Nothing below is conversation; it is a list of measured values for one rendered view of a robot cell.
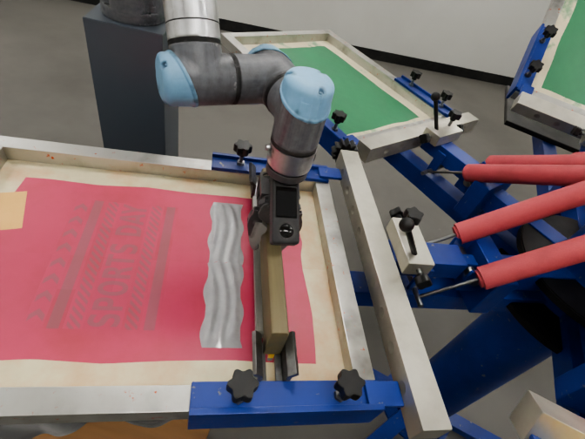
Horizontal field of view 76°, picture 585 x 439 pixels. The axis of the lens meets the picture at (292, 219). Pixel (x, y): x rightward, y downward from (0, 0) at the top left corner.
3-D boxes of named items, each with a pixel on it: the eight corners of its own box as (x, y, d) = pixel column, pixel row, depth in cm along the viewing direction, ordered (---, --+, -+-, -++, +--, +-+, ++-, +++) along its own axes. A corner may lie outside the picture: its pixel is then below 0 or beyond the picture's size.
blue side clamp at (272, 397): (187, 429, 57) (188, 415, 52) (190, 395, 60) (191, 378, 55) (369, 422, 63) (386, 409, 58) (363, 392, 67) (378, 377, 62)
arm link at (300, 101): (320, 62, 56) (349, 91, 51) (302, 124, 63) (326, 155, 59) (272, 60, 52) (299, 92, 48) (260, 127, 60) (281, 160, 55)
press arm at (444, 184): (295, 81, 161) (299, 67, 157) (305, 79, 164) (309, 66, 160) (552, 307, 102) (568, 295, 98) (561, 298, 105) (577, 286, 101)
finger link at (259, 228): (254, 232, 79) (270, 202, 73) (255, 253, 75) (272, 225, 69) (240, 228, 78) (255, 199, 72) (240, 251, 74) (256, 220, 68)
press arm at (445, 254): (386, 274, 80) (395, 260, 77) (379, 253, 84) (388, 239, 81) (456, 279, 84) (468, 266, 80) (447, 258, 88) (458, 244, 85)
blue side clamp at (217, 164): (209, 185, 94) (211, 164, 90) (211, 172, 98) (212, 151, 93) (322, 197, 101) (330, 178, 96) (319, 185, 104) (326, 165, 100)
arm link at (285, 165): (319, 160, 57) (267, 154, 56) (312, 183, 61) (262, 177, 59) (313, 132, 63) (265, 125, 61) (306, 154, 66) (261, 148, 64)
